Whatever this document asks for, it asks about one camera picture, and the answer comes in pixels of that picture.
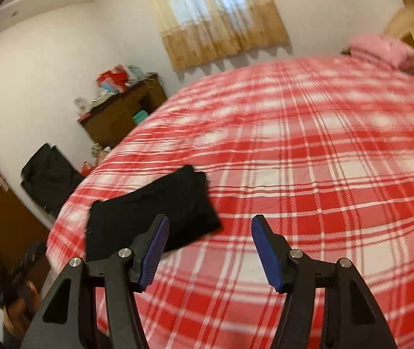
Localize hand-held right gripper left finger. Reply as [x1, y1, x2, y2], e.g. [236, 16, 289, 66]
[21, 214, 170, 349]

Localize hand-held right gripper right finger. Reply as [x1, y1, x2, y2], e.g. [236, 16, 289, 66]
[251, 214, 399, 349]

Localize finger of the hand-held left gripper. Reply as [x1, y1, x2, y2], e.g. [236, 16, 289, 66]
[11, 241, 48, 289]

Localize black pants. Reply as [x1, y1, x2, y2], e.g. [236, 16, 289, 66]
[85, 165, 223, 263]

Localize person's left hand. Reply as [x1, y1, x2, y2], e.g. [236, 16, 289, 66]
[3, 281, 41, 339]

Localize brown wooden door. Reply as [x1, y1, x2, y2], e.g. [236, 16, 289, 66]
[0, 127, 52, 273]

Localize black suitcase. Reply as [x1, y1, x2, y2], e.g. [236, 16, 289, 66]
[20, 143, 85, 216]

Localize red plaid blanket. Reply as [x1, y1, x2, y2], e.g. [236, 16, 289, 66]
[46, 56, 414, 349]

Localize brown wooden desk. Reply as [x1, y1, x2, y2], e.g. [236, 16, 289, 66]
[77, 76, 168, 150]

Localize red plastic bag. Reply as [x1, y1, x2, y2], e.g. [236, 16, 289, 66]
[96, 64, 128, 92]

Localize pink pillow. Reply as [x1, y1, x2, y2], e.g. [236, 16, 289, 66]
[348, 34, 414, 74]

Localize beige patterned curtain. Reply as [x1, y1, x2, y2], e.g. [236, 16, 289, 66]
[135, 0, 290, 72]

